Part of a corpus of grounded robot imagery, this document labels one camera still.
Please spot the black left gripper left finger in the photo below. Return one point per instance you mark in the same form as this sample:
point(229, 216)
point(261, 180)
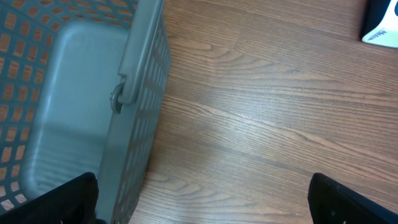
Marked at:
point(71, 203)

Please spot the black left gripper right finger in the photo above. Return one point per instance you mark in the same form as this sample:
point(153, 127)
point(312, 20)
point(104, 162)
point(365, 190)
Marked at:
point(331, 202)

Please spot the white barcode scanner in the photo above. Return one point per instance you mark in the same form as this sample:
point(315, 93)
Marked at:
point(380, 23)

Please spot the grey plastic mesh basket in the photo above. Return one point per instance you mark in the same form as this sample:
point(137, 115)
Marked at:
point(82, 83)

